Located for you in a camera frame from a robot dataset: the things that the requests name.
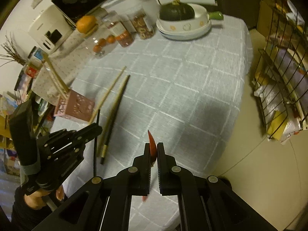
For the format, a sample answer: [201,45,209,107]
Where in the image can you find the red plastic spoon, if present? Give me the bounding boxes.
[142,130,157,201]

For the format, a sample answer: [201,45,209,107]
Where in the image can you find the black chopstick silver tip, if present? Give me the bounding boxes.
[93,109,100,177]

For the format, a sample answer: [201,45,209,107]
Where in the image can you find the pink perforated utensil basket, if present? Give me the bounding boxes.
[54,90,95,123]

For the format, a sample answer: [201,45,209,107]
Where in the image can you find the long wooden chopstick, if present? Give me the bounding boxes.
[88,66,127,124]

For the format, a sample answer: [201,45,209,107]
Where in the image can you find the wooden chopstick pair member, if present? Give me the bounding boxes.
[43,54,69,99]

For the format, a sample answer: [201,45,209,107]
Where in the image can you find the person's left hand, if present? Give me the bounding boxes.
[23,185,65,210]

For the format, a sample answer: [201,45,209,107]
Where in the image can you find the grey checked tablecloth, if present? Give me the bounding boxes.
[49,14,253,231]

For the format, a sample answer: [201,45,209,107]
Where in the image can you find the floral white cloth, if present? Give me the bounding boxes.
[32,30,93,105]

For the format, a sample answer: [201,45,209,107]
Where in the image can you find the red label jar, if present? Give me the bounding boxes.
[24,65,39,79]

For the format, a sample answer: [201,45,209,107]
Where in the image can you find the clear glass jar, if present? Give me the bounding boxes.
[84,24,116,58]

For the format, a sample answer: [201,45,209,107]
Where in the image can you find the white air fryer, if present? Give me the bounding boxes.
[28,5,73,54]

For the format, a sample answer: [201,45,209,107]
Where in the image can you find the orange fruit on jar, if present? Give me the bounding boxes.
[76,15,97,33]

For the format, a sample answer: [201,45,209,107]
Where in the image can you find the stacked white plates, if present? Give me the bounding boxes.
[156,4,224,41]

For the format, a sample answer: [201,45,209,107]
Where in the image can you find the dried slices jar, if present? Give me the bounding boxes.
[127,7,155,40]

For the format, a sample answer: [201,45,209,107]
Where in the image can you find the red-filled spice jar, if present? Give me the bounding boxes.
[103,11,134,48]

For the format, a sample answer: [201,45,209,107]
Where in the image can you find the dark green squash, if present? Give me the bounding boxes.
[159,0,195,21]

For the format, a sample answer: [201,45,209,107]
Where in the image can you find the white electric cooking pot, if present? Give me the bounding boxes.
[101,0,219,32]

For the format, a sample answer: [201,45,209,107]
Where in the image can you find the black wire rack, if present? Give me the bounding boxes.
[252,0,307,143]

